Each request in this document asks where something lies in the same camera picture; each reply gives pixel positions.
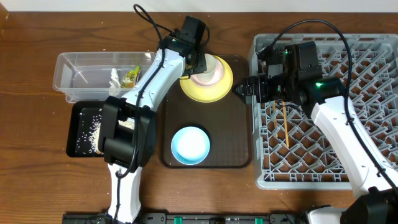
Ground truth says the cream paper cup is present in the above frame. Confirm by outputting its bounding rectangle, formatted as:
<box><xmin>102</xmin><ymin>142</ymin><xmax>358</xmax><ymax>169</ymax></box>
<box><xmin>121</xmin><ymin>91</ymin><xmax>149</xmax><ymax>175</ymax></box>
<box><xmin>192</xmin><ymin>54</ymin><xmax>216</xmax><ymax>86</ymax></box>

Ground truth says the green yellow snack wrapper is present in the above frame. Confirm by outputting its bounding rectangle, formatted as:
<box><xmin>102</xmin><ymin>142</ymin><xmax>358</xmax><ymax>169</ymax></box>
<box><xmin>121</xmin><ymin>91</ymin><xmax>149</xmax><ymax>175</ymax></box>
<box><xmin>121</xmin><ymin>66</ymin><xmax>141</xmax><ymax>88</ymax></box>

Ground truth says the light blue bowl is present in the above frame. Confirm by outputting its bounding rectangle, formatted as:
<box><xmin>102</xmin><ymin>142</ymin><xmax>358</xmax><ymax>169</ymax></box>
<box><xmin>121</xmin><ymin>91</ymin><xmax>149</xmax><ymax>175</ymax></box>
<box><xmin>170</xmin><ymin>126</ymin><xmax>211</xmax><ymax>166</ymax></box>

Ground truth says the white tissue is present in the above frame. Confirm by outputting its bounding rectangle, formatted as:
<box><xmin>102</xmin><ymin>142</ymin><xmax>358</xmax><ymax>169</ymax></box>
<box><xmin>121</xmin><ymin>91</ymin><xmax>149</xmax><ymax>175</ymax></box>
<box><xmin>109</xmin><ymin>68</ymin><xmax>121</xmax><ymax>96</ymax></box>

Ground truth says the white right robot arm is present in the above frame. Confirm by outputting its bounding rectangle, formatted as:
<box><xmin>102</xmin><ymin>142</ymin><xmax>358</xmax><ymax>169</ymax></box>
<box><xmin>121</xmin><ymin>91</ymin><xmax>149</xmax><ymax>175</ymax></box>
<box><xmin>233</xmin><ymin>75</ymin><xmax>397</xmax><ymax>223</ymax></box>

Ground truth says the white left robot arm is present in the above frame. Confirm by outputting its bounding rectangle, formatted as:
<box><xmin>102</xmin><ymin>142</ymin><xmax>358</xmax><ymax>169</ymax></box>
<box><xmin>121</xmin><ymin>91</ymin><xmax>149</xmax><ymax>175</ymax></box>
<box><xmin>98</xmin><ymin>31</ymin><xmax>205</xmax><ymax>223</ymax></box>

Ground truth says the grey dishwasher rack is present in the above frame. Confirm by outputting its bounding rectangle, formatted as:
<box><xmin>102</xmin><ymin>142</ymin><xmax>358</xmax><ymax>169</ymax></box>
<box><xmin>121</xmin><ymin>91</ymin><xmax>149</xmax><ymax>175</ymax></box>
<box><xmin>249</xmin><ymin>34</ymin><xmax>397</xmax><ymax>190</ymax></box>

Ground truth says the rice food waste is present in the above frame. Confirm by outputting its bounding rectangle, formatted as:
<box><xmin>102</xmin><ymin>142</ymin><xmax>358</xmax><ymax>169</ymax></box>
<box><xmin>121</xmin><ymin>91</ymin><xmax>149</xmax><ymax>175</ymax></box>
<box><xmin>76</xmin><ymin>113</ymin><xmax>135</xmax><ymax>156</ymax></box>

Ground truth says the pink bowl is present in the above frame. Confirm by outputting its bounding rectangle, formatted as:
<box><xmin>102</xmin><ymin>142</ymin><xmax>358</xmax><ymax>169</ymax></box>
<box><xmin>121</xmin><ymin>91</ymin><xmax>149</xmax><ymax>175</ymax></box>
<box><xmin>190</xmin><ymin>59</ymin><xmax>223</xmax><ymax>87</ymax></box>

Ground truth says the yellow plate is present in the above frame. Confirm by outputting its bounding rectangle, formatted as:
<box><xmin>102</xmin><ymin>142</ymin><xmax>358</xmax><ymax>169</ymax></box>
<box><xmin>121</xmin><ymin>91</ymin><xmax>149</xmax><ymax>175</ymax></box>
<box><xmin>180</xmin><ymin>55</ymin><xmax>233</xmax><ymax>103</ymax></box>

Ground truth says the brown plastic serving tray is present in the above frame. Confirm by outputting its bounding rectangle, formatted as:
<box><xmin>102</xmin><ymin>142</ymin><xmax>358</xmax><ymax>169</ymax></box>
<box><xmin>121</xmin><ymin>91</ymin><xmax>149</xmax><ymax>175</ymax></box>
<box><xmin>159</xmin><ymin>55</ymin><xmax>252</xmax><ymax>169</ymax></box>

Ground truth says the clear plastic bin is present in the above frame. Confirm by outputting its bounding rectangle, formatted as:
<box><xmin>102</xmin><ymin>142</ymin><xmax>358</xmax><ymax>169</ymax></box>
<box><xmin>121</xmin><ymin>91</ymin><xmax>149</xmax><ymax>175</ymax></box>
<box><xmin>53</xmin><ymin>52</ymin><xmax>155</xmax><ymax>103</ymax></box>

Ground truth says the black plastic bin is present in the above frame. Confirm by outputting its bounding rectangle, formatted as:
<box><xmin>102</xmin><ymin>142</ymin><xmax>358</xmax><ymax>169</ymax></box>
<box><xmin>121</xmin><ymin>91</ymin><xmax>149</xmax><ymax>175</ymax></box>
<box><xmin>66</xmin><ymin>101</ymin><xmax>104</xmax><ymax>157</ymax></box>

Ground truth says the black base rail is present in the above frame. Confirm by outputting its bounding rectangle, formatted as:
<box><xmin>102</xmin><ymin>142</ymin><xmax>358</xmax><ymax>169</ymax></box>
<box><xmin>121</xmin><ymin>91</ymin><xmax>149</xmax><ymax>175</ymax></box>
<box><xmin>62</xmin><ymin>213</ymin><xmax>307</xmax><ymax>224</ymax></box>

